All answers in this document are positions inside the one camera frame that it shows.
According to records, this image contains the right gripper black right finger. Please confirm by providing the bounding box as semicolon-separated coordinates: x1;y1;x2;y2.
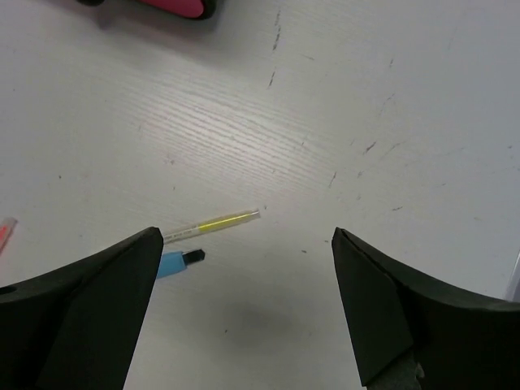
331;228;519;389

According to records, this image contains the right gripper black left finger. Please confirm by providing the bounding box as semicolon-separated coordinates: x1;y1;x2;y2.
1;227;163;389

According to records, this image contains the blue utility knife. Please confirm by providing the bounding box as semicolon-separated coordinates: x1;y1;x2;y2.
157;249;206;279

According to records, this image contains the orange highlighter pen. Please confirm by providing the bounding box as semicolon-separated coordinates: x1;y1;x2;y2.
0;217;18;253

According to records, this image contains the yellow highlighter pen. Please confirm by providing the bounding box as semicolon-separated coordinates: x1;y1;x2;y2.
162;209;260;245

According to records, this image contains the black pink drawer organizer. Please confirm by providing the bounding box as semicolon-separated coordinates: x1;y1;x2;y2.
76;0;217;21

